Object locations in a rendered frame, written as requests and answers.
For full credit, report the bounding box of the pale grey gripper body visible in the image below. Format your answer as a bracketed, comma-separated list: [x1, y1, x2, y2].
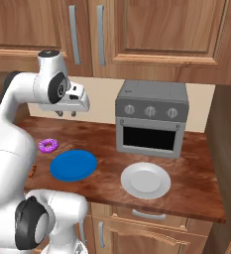
[39, 90, 91, 113]

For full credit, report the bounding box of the purple sprinkled donut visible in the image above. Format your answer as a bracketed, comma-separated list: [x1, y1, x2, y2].
[38, 137, 60, 155]

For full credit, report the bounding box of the blue plate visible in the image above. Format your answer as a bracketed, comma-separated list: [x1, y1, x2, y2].
[49, 149, 99, 183]

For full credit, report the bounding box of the grey toaster oven knob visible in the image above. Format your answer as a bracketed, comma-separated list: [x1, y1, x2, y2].
[145, 105, 157, 118]
[124, 103, 136, 115]
[167, 107, 179, 120]

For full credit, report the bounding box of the small brown pastry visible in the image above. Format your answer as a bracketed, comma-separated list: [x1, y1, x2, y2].
[30, 164, 39, 179]

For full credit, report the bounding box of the toaster oven glass door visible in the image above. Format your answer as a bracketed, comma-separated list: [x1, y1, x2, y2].
[115, 116, 183, 160]

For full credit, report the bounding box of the grey toaster oven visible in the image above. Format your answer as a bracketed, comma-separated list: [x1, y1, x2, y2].
[114, 78, 190, 160]

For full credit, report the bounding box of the white plate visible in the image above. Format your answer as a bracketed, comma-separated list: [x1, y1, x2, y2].
[120, 161, 173, 200]

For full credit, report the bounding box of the wooden drawer front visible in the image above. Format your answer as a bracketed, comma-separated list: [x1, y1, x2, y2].
[89, 201, 214, 238]

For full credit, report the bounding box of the wooden base cupboard door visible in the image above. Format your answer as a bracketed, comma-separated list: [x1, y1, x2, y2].
[74, 212, 97, 254]
[91, 215, 208, 254]

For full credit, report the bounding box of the tall dark wooden cabinet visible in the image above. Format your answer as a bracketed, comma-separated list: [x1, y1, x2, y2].
[201, 78, 231, 254]

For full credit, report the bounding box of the grey wall cupboard handle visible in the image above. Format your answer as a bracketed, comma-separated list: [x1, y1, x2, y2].
[95, 4, 107, 67]
[68, 4, 82, 66]

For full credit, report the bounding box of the grey base cupboard handle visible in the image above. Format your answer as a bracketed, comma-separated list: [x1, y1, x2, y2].
[97, 220, 106, 250]
[78, 219, 88, 246]

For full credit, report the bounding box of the grey drawer handle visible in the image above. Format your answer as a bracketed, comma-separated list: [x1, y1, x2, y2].
[131, 208, 168, 221]

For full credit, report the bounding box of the wide wooden wall cupboard door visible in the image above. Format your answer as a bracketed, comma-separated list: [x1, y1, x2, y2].
[87, 0, 231, 86]

